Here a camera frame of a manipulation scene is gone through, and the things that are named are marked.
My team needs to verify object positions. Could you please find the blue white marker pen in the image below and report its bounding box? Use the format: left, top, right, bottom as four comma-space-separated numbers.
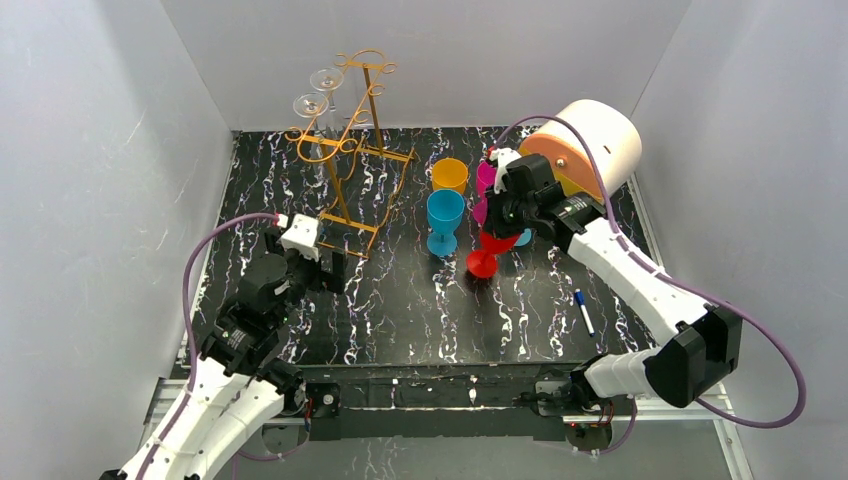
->
574, 289, 596, 337

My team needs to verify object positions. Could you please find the clear wine glass front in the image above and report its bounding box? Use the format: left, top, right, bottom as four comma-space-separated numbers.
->
293, 92, 330, 139

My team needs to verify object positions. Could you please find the light blue wine glass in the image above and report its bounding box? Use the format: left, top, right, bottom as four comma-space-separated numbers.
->
514, 228, 533, 247

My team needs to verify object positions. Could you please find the teal blue wine glass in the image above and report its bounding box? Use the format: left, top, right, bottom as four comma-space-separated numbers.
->
426, 189, 466, 257

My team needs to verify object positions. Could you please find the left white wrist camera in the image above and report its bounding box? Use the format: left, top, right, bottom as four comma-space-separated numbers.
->
277, 213, 322, 261

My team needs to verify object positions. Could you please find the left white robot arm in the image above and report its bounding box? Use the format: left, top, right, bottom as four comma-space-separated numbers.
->
101, 225, 344, 479

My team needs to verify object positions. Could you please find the red wine glass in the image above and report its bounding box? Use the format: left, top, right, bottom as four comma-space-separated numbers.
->
466, 231, 519, 279

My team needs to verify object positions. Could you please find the white cylindrical drawer box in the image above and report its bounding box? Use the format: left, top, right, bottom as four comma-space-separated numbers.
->
519, 99, 642, 201

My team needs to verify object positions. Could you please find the clear wine glass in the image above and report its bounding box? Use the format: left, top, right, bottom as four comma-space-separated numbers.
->
310, 68, 344, 118
293, 92, 330, 139

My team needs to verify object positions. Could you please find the black marble pattern mat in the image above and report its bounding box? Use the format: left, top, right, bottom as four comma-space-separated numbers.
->
193, 127, 656, 365

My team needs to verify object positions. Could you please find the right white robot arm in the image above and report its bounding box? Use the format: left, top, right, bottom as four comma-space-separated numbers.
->
483, 148, 743, 408

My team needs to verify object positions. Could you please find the yellow wine glass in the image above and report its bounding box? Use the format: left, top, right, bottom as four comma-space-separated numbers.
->
431, 158, 469, 195

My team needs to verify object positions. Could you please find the magenta wine glass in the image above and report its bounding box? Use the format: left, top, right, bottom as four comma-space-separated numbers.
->
472, 161, 497, 225

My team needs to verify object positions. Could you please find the clear wine glass rear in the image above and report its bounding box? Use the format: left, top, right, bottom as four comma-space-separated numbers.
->
310, 68, 344, 118

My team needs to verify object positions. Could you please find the gold wire glass rack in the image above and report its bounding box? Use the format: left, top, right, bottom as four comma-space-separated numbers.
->
284, 49, 418, 259

